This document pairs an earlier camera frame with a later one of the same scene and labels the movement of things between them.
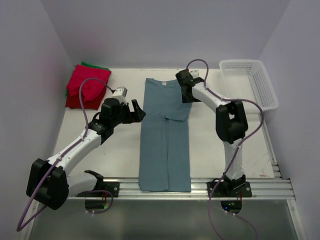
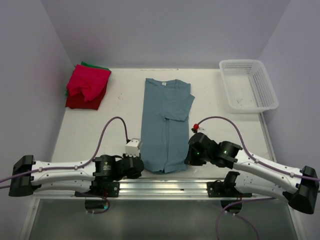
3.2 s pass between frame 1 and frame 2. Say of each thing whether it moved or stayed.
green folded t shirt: stayed
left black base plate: stayed
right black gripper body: moved
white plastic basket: stayed
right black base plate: stayed
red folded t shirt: stayed
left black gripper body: moved
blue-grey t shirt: moved
